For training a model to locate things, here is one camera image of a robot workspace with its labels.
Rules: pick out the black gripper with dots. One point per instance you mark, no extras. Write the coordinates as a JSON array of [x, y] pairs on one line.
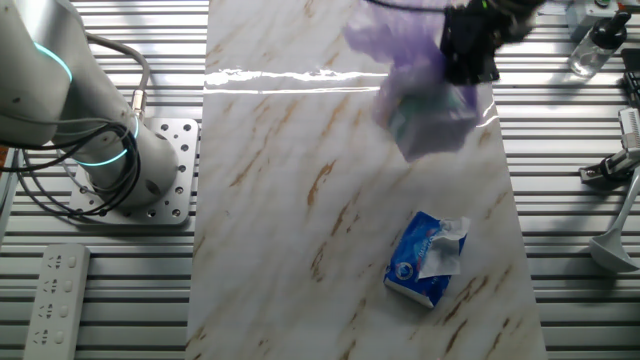
[[470, 32]]

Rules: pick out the purple translucent plastic bag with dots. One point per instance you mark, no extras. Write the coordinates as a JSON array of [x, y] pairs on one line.
[[410, 55]]

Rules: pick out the small green item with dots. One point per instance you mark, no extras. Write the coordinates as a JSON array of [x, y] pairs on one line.
[[415, 117]]

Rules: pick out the white rectangular pack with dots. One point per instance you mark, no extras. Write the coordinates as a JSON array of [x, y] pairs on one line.
[[435, 140]]

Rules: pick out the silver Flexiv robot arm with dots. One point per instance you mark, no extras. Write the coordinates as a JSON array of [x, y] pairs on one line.
[[50, 75]]

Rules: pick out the clear spray bottle black cap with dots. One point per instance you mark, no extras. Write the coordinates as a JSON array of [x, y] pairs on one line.
[[592, 52]]

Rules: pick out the grey box green button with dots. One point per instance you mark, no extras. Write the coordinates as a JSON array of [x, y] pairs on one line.
[[587, 12]]

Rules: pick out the black keyboard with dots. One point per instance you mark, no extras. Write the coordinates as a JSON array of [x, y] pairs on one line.
[[634, 85]]

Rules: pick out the blue tissue pack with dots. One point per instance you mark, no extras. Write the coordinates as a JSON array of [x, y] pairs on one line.
[[407, 260]]

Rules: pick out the marble pattern table mat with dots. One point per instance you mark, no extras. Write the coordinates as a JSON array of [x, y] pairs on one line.
[[300, 200]]

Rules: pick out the grey round disc stand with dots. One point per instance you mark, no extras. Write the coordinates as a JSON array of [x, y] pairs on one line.
[[611, 247]]

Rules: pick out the white power strip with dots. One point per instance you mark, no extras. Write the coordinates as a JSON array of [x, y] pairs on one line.
[[55, 305]]

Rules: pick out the silver clamp bracket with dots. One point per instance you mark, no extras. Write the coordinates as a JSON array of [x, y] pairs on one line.
[[607, 167]]

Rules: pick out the silver depth camera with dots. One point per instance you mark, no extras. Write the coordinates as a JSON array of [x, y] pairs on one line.
[[631, 127]]

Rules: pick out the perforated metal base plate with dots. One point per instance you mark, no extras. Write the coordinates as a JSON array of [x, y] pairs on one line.
[[175, 200]]

